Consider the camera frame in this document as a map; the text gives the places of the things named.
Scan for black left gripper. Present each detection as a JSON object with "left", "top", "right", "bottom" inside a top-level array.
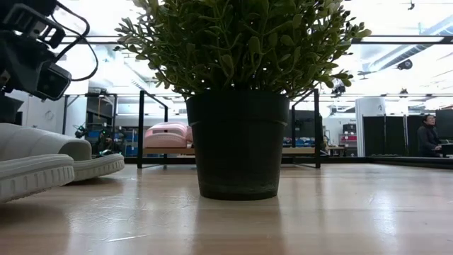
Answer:
[{"left": 0, "top": 30, "right": 49, "bottom": 125}]

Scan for grey rubber slide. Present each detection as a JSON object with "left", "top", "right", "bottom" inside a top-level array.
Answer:
[
  {"left": 0, "top": 153, "right": 76, "bottom": 204},
  {"left": 0, "top": 123, "right": 126, "bottom": 183}
]

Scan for black storage rack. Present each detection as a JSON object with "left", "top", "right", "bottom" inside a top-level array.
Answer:
[{"left": 62, "top": 92, "right": 118, "bottom": 157}]

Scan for background robot with green lights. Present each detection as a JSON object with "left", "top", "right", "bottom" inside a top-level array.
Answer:
[{"left": 73, "top": 123, "right": 125, "bottom": 157}]

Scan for green plant in black pot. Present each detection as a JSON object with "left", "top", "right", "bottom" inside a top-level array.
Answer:
[{"left": 113, "top": 0, "right": 373, "bottom": 201}]

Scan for white column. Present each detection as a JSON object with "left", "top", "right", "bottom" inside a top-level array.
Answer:
[{"left": 355, "top": 97, "right": 386, "bottom": 158}]

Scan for black partition panels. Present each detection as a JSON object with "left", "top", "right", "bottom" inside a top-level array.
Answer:
[{"left": 362, "top": 115, "right": 437, "bottom": 158}]

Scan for black overhead rig beam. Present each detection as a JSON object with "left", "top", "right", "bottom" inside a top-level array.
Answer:
[{"left": 60, "top": 34, "right": 453, "bottom": 45}]

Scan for black ceiling spotlight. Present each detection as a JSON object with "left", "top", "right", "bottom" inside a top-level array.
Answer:
[{"left": 396, "top": 58, "right": 413, "bottom": 72}]

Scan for person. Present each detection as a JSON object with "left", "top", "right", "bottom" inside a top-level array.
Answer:
[{"left": 416, "top": 113, "right": 443, "bottom": 158}]

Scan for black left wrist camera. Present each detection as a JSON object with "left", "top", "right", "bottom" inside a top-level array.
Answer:
[{"left": 34, "top": 60, "right": 73, "bottom": 102}]

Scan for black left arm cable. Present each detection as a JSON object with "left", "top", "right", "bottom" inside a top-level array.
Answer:
[{"left": 52, "top": 0, "right": 100, "bottom": 83}]

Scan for wooden shelf with black frame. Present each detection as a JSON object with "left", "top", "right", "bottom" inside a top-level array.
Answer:
[{"left": 137, "top": 88, "right": 321, "bottom": 169}]

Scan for black aluminium table frame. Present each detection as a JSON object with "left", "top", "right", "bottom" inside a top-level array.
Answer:
[{"left": 123, "top": 155, "right": 453, "bottom": 170}]

